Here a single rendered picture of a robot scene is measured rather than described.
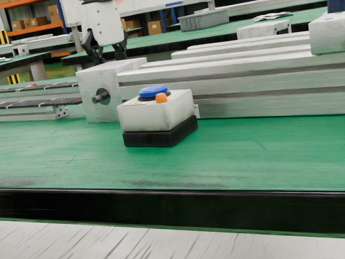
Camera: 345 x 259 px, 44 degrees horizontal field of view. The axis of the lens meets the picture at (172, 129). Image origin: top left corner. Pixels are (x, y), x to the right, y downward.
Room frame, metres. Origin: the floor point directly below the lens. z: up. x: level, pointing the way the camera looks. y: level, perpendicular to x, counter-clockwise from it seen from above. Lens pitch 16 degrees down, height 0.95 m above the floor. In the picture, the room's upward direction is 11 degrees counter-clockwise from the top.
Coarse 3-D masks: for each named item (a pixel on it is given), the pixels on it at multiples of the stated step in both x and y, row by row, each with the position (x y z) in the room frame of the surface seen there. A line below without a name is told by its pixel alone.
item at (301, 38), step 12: (264, 36) 0.87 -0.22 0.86; (276, 36) 0.84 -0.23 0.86; (288, 36) 0.83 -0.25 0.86; (300, 36) 0.76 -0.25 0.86; (192, 48) 0.94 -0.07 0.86; (204, 48) 0.86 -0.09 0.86; (216, 48) 0.83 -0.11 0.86; (228, 48) 0.82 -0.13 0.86; (240, 48) 0.80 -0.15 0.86; (252, 48) 0.79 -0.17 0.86; (264, 48) 0.78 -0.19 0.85
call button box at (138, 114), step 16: (176, 96) 0.57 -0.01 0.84; (192, 96) 0.60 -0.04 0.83; (128, 112) 0.57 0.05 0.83; (144, 112) 0.55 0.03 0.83; (160, 112) 0.54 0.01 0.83; (176, 112) 0.56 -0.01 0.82; (192, 112) 0.59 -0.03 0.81; (128, 128) 0.57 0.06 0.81; (144, 128) 0.56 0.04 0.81; (160, 128) 0.54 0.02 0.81; (176, 128) 0.55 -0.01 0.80; (192, 128) 0.59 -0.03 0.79; (128, 144) 0.57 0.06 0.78; (144, 144) 0.56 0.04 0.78; (160, 144) 0.55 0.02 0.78
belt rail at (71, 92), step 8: (56, 88) 1.11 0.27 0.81; (64, 88) 1.09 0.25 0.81; (72, 88) 1.08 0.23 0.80; (0, 96) 1.23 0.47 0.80; (8, 96) 1.21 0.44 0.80; (16, 96) 1.20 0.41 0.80; (24, 96) 1.18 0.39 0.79; (32, 96) 1.17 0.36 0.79; (40, 96) 1.14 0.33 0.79; (48, 96) 1.13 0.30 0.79; (56, 96) 1.11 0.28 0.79; (64, 96) 1.10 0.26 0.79; (72, 96) 1.08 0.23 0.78; (80, 96) 1.07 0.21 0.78
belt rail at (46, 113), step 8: (0, 112) 0.94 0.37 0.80; (8, 112) 0.93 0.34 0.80; (16, 112) 0.91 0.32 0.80; (24, 112) 0.90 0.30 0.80; (32, 112) 0.89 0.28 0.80; (40, 112) 0.88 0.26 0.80; (48, 112) 0.87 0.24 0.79; (56, 112) 0.86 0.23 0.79; (64, 112) 0.88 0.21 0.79; (0, 120) 0.94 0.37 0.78; (8, 120) 0.93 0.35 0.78; (16, 120) 0.92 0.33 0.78; (24, 120) 0.90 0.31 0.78; (32, 120) 0.89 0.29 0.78
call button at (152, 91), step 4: (144, 88) 0.59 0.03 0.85; (148, 88) 0.59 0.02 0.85; (152, 88) 0.58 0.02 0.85; (156, 88) 0.58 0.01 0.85; (160, 88) 0.58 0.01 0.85; (164, 88) 0.58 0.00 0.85; (140, 92) 0.58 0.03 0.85; (144, 92) 0.58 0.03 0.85; (148, 92) 0.57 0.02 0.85; (152, 92) 0.57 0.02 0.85; (156, 92) 0.57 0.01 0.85; (160, 92) 0.57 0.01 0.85; (164, 92) 0.58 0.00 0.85; (140, 96) 0.58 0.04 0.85; (144, 96) 0.58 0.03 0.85; (148, 96) 0.57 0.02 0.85; (152, 96) 0.57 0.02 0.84
